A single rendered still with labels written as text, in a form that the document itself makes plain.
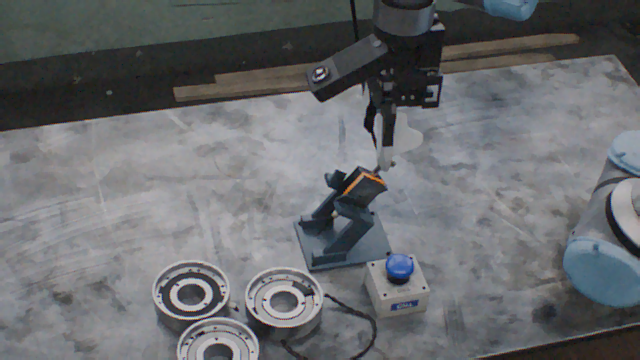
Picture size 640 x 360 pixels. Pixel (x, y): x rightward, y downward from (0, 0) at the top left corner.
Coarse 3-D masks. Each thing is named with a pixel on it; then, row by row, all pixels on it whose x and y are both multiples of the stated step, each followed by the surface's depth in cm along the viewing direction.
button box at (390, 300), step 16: (368, 272) 141; (384, 272) 140; (416, 272) 140; (368, 288) 142; (384, 288) 138; (400, 288) 138; (416, 288) 138; (384, 304) 137; (400, 304) 138; (416, 304) 139
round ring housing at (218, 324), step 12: (204, 324) 133; (216, 324) 133; (228, 324) 133; (240, 324) 132; (192, 336) 132; (240, 336) 132; (252, 336) 131; (180, 348) 129; (204, 348) 131; (216, 348) 132; (228, 348) 131; (252, 348) 131
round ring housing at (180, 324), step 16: (160, 272) 138; (176, 272) 140; (208, 272) 140; (176, 288) 138; (192, 288) 139; (208, 288) 138; (224, 288) 138; (176, 304) 136; (224, 304) 135; (176, 320) 133; (192, 320) 133
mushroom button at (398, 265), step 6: (390, 258) 138; (396, 258) 138; (402, 258) 138; (408, 258) 138; (390, 264) 137; (396, 264) 137; (402, 264) 137; (408, 264) 137; (390, 270) 137; (396, 270) 136; (402, 270) 136; (408, 270) 136; (396, 276) 136; (402, 276) 136; (408, 276) 137
